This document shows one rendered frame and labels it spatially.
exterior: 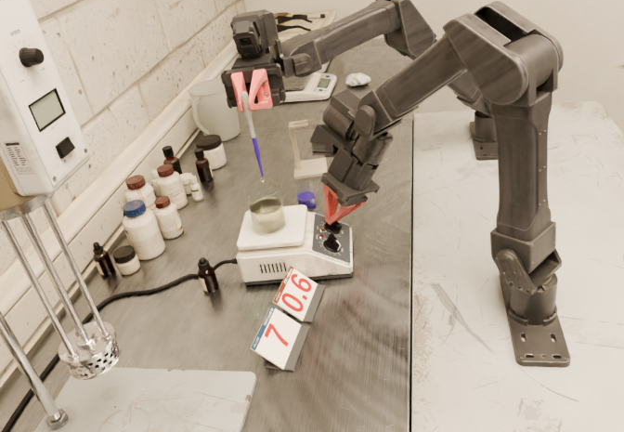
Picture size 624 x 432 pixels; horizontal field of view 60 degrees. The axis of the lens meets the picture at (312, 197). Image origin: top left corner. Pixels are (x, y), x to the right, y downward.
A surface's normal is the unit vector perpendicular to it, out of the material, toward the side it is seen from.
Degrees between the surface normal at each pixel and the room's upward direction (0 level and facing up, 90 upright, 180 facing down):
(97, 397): 0
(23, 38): 90
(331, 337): 0
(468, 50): 90
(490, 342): 0
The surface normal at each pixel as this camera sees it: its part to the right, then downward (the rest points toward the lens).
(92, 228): 0.98, -0.04
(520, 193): -0.71, 0.44
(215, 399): -0.14, -0.85
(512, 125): -0.65, 0.62
